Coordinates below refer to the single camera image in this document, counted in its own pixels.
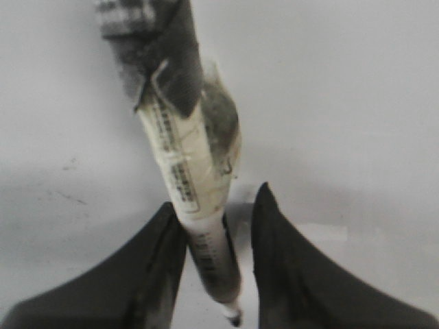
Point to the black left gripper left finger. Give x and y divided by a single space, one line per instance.
136 287

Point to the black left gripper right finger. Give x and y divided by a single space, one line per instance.
300 287

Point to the white taped whiteboard marker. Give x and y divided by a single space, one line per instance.
193 127

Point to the white glossy whiteboard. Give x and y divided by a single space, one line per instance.
338 105

